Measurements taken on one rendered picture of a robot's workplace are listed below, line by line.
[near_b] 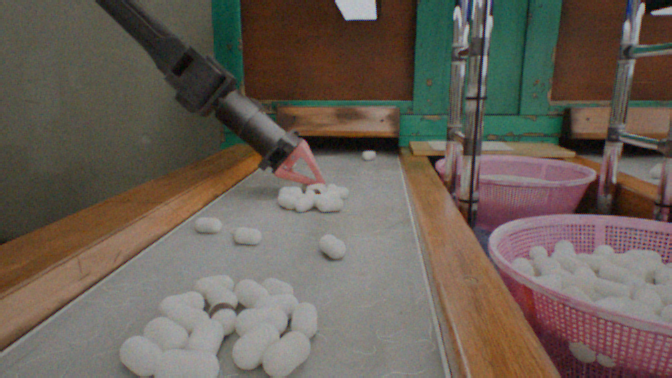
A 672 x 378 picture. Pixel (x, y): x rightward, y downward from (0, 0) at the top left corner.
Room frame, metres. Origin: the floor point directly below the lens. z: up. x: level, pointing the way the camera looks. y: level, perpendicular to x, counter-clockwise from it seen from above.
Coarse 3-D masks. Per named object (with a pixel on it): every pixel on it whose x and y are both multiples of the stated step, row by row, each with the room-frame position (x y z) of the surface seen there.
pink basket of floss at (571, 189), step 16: (496, 160) 0.94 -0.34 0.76; (512, 160) 0.93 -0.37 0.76; (528, 160) 0.92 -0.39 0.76; (544, 160) 0.90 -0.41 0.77; (560, 160) 0.88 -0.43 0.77; (528, 176) 0.91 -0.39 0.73; (544, 176) 0.89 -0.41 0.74; (560, 176) 0.86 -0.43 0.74; (576, 176) 0.82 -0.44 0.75; (592, 176) 0.73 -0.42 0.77; (480, 192) 0.73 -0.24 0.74; (496, 192) 0.71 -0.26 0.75; (512, 192) 0.70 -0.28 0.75; (528, 192) 0.69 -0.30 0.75; (544, 192) 0.69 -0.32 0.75; (560, 192) 0.70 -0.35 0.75; (576, 192) 0.71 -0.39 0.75; (480, 208) 0.73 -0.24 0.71; (496, 208) 0.72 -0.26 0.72; (512, 208) 0.71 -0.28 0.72; (528, 208) 0.70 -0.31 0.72; (544, 208) 0.70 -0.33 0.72; (560, 208) 0.71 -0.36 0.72; (480, 224) 0.74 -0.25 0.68; (496, 224) 0.73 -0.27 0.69
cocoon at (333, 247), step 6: (324, 240) 0.45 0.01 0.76; (330, 240) 0.45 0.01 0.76; (336, 240) 0.45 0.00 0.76; (324, 246) 0.45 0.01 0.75; (330, 246) 0.44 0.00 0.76; (336, 246) 0.44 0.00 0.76; (342, 246) 0.44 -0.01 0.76; (330, 252) 0.44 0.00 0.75; (336, 252) 0.44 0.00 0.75; (342, 252) 0.44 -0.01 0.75; (336, 258) 0.44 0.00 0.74
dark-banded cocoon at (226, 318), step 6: (222, 300) 0.32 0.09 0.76; (216, 312) 0.30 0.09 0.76; (222, 312) 0.30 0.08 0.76; (228, 312) 0.30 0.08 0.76; (234, 312) 0.31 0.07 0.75; (216, 318) 0.30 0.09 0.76; (222, 318) 0.29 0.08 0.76; (228, 318) 0.30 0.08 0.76; (234, 318) 0.30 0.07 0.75; (222, 324) 0.29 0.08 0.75; (228, 324) 0.29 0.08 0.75; (234, 324) 0.30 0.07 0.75; (228, 330) 0.29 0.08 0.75
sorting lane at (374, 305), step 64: (256, 192) 0.74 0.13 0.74; (384, 192) 0.74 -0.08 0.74; (192, 256) 0.45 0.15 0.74; (256, 256) 0.45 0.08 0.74; (320, 256) 0.45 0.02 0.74; (384, 256) 0.45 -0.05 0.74; (64, 320) 0.32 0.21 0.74; (128, 320) 0.32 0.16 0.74; (320, 320) 0.32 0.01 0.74; (384, 320) 0.32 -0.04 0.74
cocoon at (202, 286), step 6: (216, 276) 0.36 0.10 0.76; (222, 276) 0.36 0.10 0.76; (228, 276) 0.37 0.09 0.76; (198, 282) 0.35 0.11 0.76; (204, 282) 0.35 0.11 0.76; (210, 282) 0.35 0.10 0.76; (216, 282) 0.36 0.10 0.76; (222, 282) 0.36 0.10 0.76; (228, 282) 0.36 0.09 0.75; (198, 288) 0.35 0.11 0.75; (204, 288) 0.35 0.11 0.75; (228, 288) 0.36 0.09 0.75; (204, 294) 0.35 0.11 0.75
